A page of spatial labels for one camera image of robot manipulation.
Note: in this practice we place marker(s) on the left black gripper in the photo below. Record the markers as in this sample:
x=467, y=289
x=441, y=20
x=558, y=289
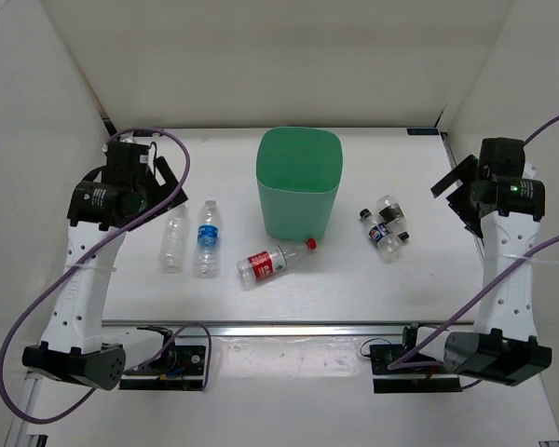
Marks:
x=168, y=177

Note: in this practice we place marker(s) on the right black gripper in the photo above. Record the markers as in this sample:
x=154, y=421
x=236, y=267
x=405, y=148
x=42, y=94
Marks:
x=468, y=216

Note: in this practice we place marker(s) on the small black label bottle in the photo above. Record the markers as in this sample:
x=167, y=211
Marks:
x=390, y=213

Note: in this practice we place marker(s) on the blue label water bottle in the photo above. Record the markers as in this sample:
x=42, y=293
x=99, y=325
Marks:
x=205, y=259

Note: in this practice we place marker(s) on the small pepsi bottle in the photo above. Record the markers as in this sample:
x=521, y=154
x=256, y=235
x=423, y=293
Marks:
x=387, y=243

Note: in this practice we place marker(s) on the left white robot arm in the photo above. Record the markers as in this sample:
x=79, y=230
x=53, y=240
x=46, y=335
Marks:
x=72, y=348

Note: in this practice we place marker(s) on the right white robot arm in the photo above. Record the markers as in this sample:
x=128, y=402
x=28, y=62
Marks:
x=493, y=337

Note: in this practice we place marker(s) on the green plastic bin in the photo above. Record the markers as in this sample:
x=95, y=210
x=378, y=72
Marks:
x=298, y=173

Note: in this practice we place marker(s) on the clear unlabelled plastic bottle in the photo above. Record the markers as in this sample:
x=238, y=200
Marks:
x=171, y=254

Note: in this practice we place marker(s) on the red label plastic bottle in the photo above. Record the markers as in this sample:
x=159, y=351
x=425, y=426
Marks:
x=264, y=265

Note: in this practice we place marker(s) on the aluminium rail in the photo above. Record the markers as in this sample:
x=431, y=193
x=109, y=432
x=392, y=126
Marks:
x=303, y=329

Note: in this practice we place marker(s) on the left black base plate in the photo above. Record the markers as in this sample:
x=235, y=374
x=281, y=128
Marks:
x=182, y=369

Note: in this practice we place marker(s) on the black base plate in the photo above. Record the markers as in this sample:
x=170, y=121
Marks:
x=182, y=369
x=417, y=380

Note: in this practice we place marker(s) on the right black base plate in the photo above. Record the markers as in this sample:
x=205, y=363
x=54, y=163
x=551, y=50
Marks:
x=417, y=380

